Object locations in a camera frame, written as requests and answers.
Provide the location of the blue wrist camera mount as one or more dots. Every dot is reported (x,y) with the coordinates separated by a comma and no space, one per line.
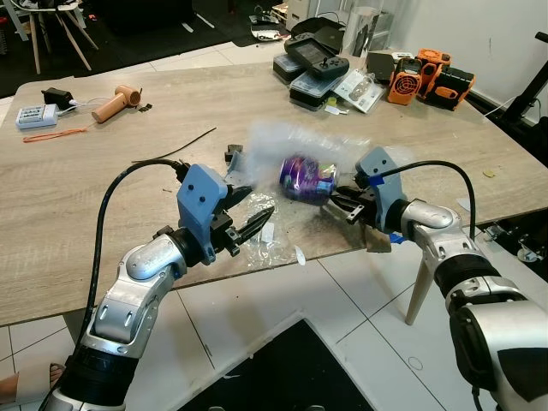
(201,197)
(381,175)

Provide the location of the white paper scrap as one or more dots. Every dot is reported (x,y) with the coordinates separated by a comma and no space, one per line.
(464,204)

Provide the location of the small yellow scrap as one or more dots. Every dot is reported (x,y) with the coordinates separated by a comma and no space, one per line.
(488,173)

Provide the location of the printed clear packet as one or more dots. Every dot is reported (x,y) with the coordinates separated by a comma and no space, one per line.
(360,90)

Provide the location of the crumpled clear plastic bag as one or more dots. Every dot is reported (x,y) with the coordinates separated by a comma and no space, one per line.
(261,253)

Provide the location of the small black clip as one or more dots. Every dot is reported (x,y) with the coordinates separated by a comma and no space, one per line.
(235,158)

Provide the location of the white blue power device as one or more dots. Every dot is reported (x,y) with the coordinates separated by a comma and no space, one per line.
(36,116)

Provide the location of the person's foot in sandal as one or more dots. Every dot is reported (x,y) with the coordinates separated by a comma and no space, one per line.
(34,384)

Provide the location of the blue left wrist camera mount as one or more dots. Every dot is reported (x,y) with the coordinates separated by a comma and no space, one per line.
(201,197)

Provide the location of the clear plastic wrap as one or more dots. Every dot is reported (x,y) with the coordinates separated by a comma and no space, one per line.
(282,139)

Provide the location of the large grey organiser box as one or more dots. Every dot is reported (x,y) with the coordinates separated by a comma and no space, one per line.
(315,90)

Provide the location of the wooden chair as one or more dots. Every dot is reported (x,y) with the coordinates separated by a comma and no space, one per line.
(60,21)

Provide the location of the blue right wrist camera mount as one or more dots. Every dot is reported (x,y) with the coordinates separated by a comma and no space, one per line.
(381,175)

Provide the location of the black power adapter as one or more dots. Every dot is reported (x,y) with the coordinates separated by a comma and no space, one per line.
(56,97)

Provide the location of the orange black fan tool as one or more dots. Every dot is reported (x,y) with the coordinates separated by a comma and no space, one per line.
(409,86)

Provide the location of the pale table leg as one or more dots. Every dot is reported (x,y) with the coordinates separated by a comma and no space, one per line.
(419,287)

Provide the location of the black patterned rug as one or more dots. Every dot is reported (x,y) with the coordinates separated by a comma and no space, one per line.
(522,248)

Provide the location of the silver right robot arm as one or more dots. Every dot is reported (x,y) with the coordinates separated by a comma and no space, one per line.
(479,308)

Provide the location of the crushed purple drink can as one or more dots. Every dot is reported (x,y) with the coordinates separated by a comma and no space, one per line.
(304,178)

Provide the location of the black stand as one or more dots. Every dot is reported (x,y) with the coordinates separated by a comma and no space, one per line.
(541,94)

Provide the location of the small dark organiser box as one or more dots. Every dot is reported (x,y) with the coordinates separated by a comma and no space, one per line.
(284,68)

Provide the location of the clear tall container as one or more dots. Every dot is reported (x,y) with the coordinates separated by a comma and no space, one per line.
(366,30)

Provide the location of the white floor gadget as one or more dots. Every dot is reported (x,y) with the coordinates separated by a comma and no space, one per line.
(270,26)

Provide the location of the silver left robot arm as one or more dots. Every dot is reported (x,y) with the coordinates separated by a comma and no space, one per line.
(128,291)

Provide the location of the black handheld controller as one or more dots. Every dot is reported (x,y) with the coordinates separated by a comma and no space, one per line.
(317,58)

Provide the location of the white shelf unit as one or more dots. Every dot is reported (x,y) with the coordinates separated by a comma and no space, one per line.
(394,17)

